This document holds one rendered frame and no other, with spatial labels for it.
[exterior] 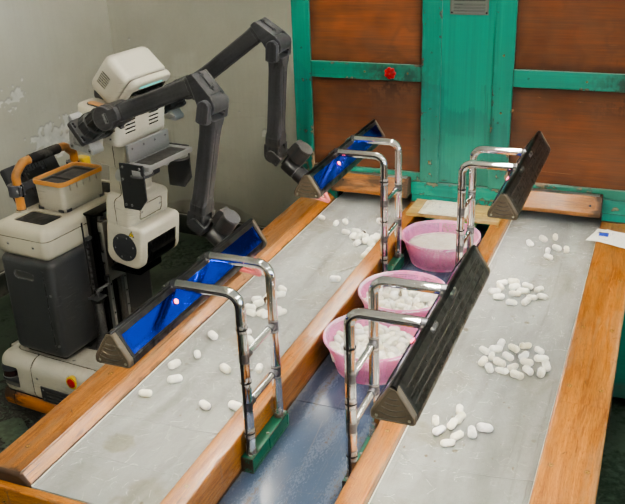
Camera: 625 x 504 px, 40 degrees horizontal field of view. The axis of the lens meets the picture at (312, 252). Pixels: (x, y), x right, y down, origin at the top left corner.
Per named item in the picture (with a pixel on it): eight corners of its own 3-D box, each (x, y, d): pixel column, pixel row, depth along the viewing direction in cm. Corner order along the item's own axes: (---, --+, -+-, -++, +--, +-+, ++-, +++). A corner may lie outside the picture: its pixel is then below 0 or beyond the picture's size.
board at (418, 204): (405, 215, 304) (405, 212, 303) (417, 201, 316) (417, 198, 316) (498, 225, 292) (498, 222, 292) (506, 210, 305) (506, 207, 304)
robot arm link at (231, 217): (202, 214, 267) (186, 224, 260) (219, 190, 260) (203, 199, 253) (229, 240, 266) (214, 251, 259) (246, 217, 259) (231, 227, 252)
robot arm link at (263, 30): (273, 7, 276) (258, 13, 268) (296, 42, 278) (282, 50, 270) (187, 77, 303) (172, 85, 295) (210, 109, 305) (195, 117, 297)
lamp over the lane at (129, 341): (95, 363, 164) (90, 330, 161) (239, 242, 217) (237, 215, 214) (130, 370, 161) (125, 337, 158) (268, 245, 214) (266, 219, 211)
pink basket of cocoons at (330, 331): (308, 381, 223) (307, 350, 219) (344, 334, 245) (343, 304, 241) (406, 400, 213) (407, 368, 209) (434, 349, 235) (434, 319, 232)
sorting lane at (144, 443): (32, 494, 178) (30, 486, 177) (336, 203, 331) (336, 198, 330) (154, 528, 167) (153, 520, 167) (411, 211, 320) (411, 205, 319)
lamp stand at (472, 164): (451, 299, 263) (455, 161, 245) (465, 272, 279) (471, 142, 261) (513, 308, 256) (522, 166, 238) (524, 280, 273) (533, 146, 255)
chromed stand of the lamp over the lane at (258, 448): (179, 456, 195) (158, 282, 177) (220, 409, 212) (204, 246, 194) (253, 474, 189) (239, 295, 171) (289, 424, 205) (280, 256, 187)
